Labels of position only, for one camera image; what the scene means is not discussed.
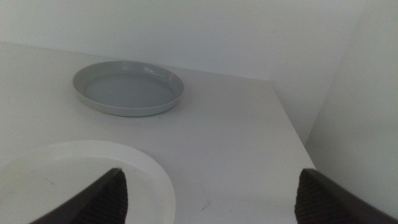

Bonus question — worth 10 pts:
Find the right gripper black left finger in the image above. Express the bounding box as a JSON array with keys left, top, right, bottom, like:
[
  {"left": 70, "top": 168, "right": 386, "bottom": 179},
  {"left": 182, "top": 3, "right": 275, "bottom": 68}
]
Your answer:
[{"left": 29, "top": 167, "right": 129, "bottom": 224}]

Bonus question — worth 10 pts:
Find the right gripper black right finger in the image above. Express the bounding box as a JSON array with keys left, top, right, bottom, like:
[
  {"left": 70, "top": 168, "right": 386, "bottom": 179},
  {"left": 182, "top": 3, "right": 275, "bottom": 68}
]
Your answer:
[{"left": 294, "top": 168, "right": 398, "bottom": 224}]

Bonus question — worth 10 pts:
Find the grey shallow bowl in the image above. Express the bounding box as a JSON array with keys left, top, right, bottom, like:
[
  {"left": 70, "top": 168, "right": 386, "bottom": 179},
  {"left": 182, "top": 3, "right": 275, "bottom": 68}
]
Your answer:
[{"left": 72, "top": 60, "right": 185, "bottom": 118}]

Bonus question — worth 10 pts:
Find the white shallow bowl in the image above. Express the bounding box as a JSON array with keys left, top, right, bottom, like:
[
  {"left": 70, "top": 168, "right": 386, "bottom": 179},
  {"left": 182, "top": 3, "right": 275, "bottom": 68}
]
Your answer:
[{"left": 0, "top": 139, "right": 177, "bottom": 224}]

